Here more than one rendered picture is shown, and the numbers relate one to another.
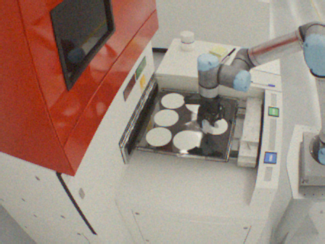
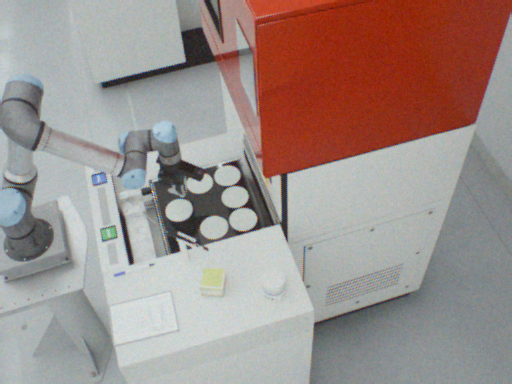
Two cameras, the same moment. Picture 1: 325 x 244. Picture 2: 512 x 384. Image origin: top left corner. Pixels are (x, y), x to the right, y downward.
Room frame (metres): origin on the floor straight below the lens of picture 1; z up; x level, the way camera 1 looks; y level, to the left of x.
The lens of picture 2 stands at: (2.23, -0.72, 2.64)
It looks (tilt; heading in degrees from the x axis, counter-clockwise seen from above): 52 degrees down; 145
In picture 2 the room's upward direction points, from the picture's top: 4 degrees counter-clockwise
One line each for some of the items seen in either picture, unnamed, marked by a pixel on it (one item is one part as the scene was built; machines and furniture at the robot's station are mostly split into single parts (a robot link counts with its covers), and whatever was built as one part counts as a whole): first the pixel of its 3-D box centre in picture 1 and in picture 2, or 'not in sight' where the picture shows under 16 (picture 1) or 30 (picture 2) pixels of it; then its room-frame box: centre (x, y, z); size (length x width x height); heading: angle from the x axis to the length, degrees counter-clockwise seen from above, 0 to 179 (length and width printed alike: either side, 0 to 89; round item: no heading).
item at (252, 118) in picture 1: (251, 131); (139, 232); (0.96, -0.37, 0.87); 0.36 x 0.08 x 0.03; 159
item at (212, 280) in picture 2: (218, 54); (213, 282); (1.37, -0.31, 1.00); 0.07 x 0.07 x 0.07; 46
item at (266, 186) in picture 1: (270, 144); (108, 217); (0.84, -0.43, 0.89); 0.55 x 0.09 x 0.14; 159
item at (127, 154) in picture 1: (141, 118); (260, 187); (1.10, 0.08, 0.89); 0.44 x 0.02 x 0.10; 159
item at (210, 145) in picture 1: (191, 121); (206, 204); (1.04, -0.12, 0.90); 0.34 x 0.34 x 0.01; 69
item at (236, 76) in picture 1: (236, 75); (136, 145); (0.90, -0.27, 1.22); 0.11 x 0.11 x 0.08; 56
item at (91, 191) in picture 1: (118, 125); (248, 131); (0.94, 0.16, 1.02); 0.82 x 0.03 x 0.40; 159
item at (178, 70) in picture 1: (225, 72); (207, 302); (1.36, -0.35, 0.89); 0.62 x 0.35 x 0.14; 69
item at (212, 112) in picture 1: (210, 105); (171, 169); (0.94, -0.18, 1.06); 0.09 x 0.08 x 0.12; 40
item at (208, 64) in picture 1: (209, 70); (165, 138); (0.94, -0.18, 1.22); 0.09 x 0.08 x 0.11; 56
